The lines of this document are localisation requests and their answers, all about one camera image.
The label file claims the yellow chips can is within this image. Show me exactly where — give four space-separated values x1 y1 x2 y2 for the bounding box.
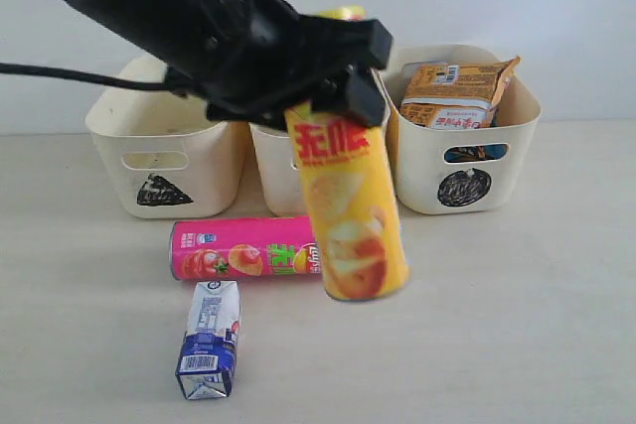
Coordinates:
283 5 412 304

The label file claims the cream bin square mark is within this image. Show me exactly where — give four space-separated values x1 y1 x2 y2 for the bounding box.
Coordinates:
251 100 397 227

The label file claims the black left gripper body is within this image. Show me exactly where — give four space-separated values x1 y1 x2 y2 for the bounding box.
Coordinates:
168 0 358 129

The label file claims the pink chips can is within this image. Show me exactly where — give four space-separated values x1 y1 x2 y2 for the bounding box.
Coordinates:
169 216 322 281

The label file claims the orange snack bag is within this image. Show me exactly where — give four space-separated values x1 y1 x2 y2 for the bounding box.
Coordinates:
397 56 521 130

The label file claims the blue snack bag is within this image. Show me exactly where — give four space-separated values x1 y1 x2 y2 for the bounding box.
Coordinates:
443 144 508 164

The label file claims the cream bin triangle mark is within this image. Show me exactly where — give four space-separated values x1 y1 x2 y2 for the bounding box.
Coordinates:
84 54 247 219

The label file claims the white blue milk carton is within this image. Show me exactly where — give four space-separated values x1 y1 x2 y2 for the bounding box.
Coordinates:
175 281 241 400

